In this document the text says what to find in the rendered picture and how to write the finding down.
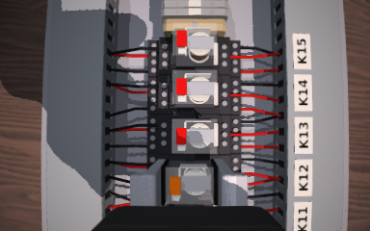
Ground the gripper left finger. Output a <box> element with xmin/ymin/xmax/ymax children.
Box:
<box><xmin>130</xmin><ymin>159</ymin><xmax>169</xmax><ymax>206</ymax></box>

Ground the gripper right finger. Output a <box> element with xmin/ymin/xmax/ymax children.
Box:
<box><xmin>211</xmin><ymin>159</ymin><xmax>248</xmax><ymax>206</ymax></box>

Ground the grey mounting plate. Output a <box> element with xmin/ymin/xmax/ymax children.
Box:
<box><xmin>41</xmin><ymin>0</ymin><xmax>349</xmax><ymax>231</ymax></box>

